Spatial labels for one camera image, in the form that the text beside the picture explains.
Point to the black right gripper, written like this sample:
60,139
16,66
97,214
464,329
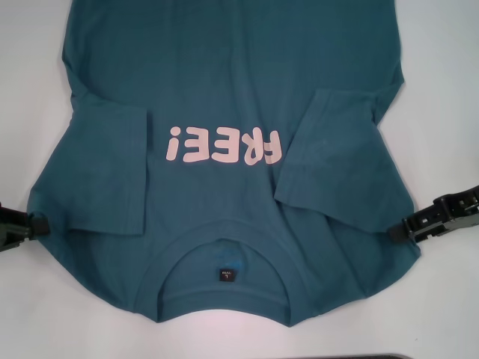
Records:
464,211

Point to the teal blue printed t-shirt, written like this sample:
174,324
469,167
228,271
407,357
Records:
232,86

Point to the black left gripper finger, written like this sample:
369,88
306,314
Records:
40,225
8,247

